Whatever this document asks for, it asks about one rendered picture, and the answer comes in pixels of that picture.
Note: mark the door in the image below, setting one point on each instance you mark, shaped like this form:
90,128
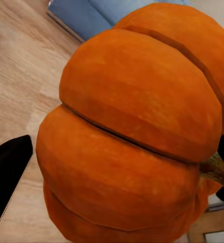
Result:
209,228

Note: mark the sofa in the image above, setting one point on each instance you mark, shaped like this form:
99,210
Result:
87,18

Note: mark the pumpkin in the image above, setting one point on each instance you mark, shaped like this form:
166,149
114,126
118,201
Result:
130,156

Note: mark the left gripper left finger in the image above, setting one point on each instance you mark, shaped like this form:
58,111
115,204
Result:
14,157

